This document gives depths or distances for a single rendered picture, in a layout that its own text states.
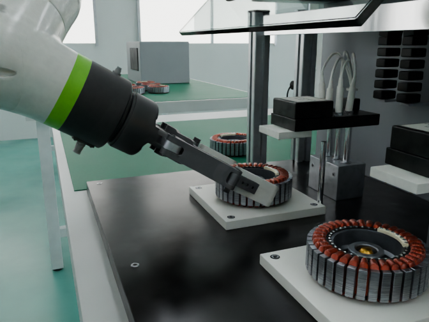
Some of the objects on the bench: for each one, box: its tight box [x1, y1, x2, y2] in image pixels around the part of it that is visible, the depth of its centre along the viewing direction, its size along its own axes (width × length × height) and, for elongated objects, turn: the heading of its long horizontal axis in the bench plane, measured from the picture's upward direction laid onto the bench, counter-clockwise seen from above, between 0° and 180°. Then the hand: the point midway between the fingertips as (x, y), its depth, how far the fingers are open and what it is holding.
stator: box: [305, 219, 429, 303], centre depth 42 cm, size 11×11×4 cm
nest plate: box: [189, 183, 326, 230], centre depth 64 cm, size 15×15×1 cm
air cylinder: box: [308, 153, 366, 201], centre depth 69 cm, size 5×8×6 cm
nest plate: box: [260, 245, 429, 322], centre depth 42 cm, size 15×15×1 cm
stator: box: [215, 162, 292, 208], centre depth 63 cm, size 11×11×4 cm
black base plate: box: [86, 160, 429, 322], centre depth 54 cm, size 47×64×2 cm
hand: (244, 179), depth 63 cm, fingers open, 13 cm apart
